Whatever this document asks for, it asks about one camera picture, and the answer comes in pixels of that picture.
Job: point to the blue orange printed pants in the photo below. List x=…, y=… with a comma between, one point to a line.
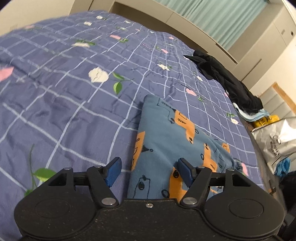
x=164, y=136

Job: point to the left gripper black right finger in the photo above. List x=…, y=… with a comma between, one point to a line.
x=230, y=203

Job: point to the padded wooden headboard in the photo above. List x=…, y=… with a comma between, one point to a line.
x=277, y=102

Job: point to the beige window cabinet frame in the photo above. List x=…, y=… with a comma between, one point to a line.
x=247, y=37

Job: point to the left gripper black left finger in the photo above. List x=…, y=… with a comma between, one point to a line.
x=66, y=204

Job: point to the light blue folded cloth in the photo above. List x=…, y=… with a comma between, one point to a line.
x=251, y=117

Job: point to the blue plastic bag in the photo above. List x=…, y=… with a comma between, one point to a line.
x=282, y=168

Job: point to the light green curtain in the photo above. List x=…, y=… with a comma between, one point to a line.
x=223, y=20

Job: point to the black clothing pile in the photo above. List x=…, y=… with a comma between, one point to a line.
x=238, y=93

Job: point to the purple grid floral quilt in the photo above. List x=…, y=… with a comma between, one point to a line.
x=74, y=93

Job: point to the yellow package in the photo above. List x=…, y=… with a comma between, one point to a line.
x=265, y=121

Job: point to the black backpack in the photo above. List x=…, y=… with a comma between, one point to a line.
x=288, y=188

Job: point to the white paper shopping bag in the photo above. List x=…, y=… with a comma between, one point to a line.
x=277, y=142

